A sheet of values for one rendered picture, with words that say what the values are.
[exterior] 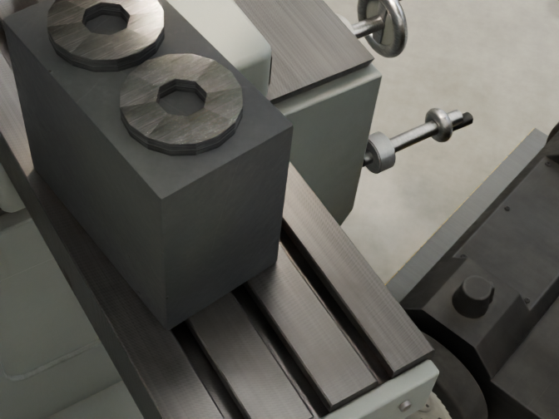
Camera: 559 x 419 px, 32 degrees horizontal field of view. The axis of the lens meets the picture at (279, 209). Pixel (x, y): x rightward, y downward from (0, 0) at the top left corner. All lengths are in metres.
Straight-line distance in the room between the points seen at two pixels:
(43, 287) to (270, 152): 0.65
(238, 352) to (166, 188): 0.20
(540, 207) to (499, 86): 1.02
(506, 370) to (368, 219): 0.86
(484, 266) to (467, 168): 0.90
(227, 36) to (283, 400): 0.54
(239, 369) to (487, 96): 1.63
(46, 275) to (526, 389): 0.63
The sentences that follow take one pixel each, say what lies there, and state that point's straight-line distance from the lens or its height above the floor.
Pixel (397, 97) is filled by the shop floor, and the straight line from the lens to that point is 2.30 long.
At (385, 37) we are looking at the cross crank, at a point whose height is 0.61.
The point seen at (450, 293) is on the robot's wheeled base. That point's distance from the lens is 1.26.
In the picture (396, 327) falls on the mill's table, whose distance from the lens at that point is 0.85.
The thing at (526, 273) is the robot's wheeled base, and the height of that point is 0.59.
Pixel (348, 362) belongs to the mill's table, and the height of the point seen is 0.93.
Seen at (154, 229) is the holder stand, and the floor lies 1.07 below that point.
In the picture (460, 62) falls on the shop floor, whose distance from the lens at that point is 2.42.
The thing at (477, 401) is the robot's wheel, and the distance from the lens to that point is 1.25.
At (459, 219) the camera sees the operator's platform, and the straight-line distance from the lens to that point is 1.60.
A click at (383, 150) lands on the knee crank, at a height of 0.53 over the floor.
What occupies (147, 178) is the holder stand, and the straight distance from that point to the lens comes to 0.68.
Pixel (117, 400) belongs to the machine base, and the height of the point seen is 0.20.
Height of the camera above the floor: 1.65
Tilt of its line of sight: 54 degrees down
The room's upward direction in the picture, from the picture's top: 7 degrees clockwise
